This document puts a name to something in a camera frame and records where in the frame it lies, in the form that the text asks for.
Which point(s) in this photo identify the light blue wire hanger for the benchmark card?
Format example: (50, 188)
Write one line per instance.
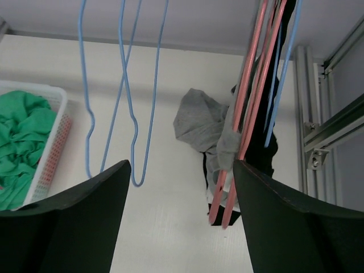
(85, 86)

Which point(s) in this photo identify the black garment on hanger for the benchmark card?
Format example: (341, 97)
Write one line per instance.
(257, 155)

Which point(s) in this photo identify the pink wire hanger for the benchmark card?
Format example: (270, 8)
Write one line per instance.
(257, 80)
(240, 92)

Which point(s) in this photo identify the grey garment on hanger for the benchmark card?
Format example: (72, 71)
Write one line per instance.
(206, 125)

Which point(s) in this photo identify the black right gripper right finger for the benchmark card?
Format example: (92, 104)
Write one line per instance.
(289, 231)

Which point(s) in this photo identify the red tank top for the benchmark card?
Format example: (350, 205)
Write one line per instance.
(49, 159)

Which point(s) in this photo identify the white plastic perforated basket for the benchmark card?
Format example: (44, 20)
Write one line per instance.
(56, 97)

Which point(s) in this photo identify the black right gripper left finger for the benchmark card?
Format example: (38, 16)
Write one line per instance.
(73, 231)

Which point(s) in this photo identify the green tank top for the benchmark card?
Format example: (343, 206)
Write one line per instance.
(26, 122)

